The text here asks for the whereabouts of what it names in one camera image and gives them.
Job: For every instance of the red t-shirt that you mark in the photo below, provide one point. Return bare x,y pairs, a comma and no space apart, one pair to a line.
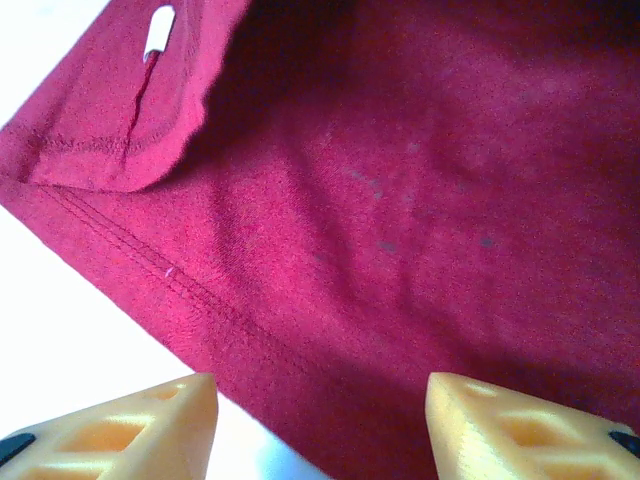
375,200

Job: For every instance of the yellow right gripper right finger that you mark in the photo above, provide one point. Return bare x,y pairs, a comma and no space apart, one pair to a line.
525,440

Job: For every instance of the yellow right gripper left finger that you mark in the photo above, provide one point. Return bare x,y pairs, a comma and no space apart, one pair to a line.
125,440

